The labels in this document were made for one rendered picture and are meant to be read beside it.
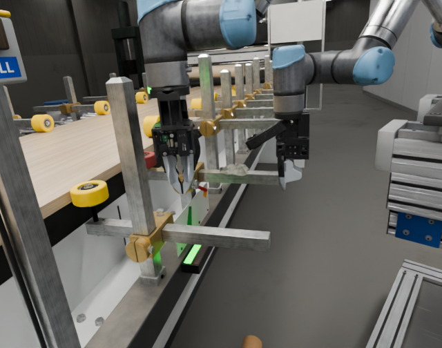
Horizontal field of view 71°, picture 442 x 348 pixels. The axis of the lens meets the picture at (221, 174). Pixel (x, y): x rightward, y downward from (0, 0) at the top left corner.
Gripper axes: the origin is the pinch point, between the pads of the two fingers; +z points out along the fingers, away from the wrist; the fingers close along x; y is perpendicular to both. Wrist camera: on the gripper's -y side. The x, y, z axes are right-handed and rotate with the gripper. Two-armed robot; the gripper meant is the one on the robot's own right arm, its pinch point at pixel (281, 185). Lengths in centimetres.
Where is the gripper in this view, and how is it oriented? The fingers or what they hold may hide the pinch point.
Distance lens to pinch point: 87.2
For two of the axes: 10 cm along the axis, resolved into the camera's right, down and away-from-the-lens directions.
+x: 2.6, -3.5, 9.0
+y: 9.6, 0.2, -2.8
